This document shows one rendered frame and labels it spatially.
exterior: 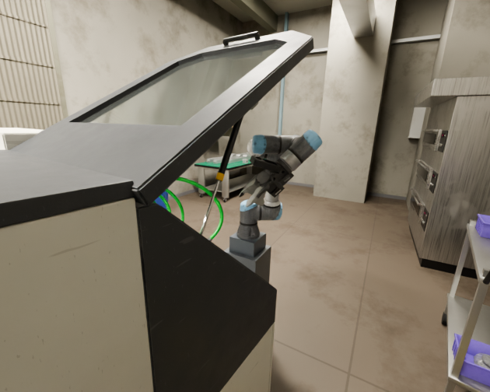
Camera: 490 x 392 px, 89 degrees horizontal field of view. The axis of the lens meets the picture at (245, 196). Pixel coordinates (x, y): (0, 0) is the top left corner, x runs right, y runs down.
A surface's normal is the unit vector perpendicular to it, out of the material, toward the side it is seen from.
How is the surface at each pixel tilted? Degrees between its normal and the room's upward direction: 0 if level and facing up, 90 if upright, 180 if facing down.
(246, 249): 90
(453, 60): 90
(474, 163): 90
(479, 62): 90
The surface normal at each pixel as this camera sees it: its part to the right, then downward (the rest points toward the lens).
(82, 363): 0.82, 0.18
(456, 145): -0.46, 0.23
